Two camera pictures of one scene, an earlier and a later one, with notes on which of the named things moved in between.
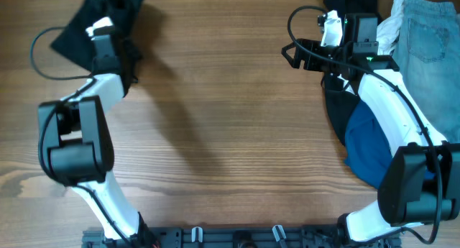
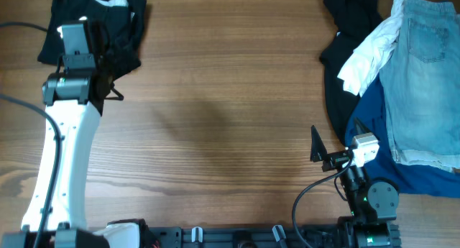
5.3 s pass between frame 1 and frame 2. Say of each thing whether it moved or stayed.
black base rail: stayed
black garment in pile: stayed
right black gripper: moved
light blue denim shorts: stayed
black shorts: moved
